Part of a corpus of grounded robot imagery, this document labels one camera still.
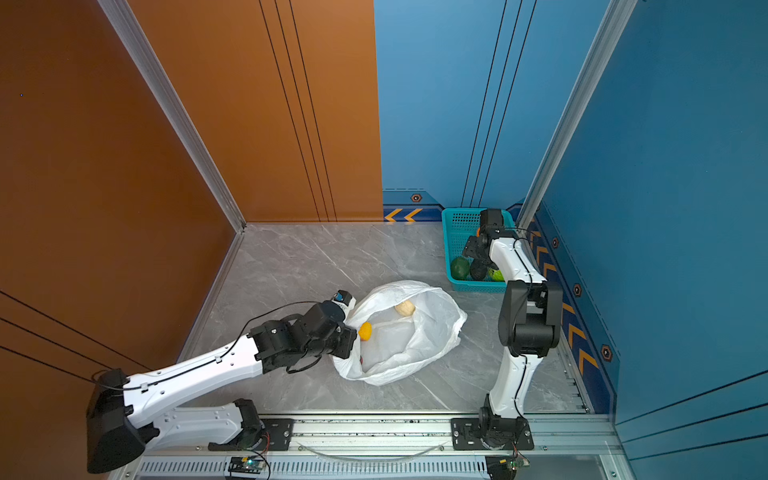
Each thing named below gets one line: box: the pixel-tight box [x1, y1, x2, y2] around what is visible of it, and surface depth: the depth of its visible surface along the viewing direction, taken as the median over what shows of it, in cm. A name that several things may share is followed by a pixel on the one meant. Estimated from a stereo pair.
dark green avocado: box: [451, 257, 471, 280], surface depth 103 cm
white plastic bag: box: [332, 280, 467, 385], surface depth 83 cm
